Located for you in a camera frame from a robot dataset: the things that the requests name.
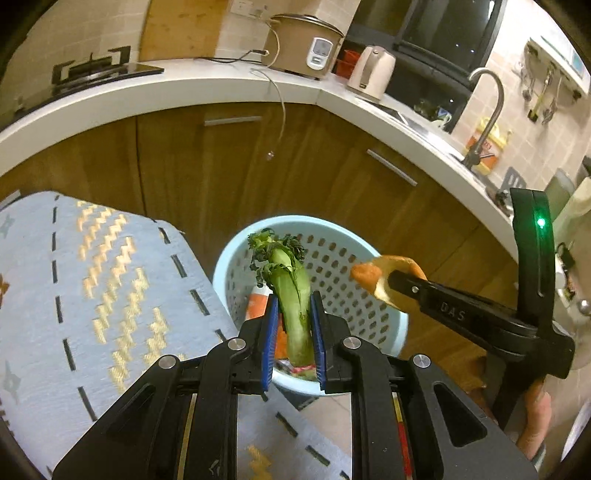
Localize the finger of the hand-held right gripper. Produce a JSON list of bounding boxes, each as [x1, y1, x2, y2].
[[387, 270, 539, 344]]

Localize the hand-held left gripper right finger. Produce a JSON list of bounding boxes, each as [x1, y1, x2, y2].
[[310, 291, 539, 480]]

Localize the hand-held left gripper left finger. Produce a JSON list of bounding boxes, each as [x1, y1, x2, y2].
[[53, 293, 280, 480]]

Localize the green bok choy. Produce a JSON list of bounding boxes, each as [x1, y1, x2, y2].
[[247, 227, 315, 367]]

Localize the orange bread roll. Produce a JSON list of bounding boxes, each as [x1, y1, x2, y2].
[[349, 255, 428, 308]]

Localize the light blue perforated basket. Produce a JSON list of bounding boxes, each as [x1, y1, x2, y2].
[[212, 215, 409, 398]]

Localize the person's right hand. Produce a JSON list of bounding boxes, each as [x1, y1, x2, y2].
[[516, 376, 553, 467]]

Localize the grey slotted spatula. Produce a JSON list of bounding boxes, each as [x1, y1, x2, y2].
[[498, 166, 527, 191]]

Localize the orange dish soap bottle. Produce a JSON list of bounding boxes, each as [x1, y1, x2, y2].
[[465, 117, 513, 176]]

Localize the wooden base cabinet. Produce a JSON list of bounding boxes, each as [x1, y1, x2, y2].
[[0, 102, 522, 402]]

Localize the metal kitchen faucet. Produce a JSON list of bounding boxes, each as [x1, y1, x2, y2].
[[462, 68, 505, 169]]

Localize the steel sink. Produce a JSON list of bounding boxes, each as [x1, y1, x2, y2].
[[365, 97, 467, 161]]

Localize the hanging kitchen utensils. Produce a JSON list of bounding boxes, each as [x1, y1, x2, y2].
[[522, 60, 583, 126]]

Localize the beige electric kettle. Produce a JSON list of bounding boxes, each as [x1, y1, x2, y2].
[[346, 45, 397, 102]]

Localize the dark window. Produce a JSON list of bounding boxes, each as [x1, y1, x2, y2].
[[344, 0, 509, 134]]

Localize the red container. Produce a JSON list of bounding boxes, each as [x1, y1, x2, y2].
[[333, 48, 362, 77]]

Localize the beige rice cooker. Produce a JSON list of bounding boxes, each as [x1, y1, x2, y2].
[[263, 13, 346, 81]]

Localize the black gas cooktop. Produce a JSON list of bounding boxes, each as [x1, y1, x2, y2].
[[0, 45, 164, 131]]

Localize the wooden cutting board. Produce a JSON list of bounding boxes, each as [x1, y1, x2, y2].
[[139, 0, 225, 62]]

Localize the metal cabinet handle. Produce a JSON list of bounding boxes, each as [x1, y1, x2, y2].
[[366, 148, 418, 187], [204, 115, 263, 127]]

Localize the wall utensil rack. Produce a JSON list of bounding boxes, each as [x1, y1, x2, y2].
[[526, 32, 591, 96]]

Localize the white cable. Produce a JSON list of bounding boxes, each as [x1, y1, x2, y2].
[[250, 23, 288, 161]]

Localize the black power cord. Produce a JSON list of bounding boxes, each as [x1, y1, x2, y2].
[[194, 47, 269, 64]]

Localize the white wall socket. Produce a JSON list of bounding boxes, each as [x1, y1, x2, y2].
[[229, 0, 269, 16]]

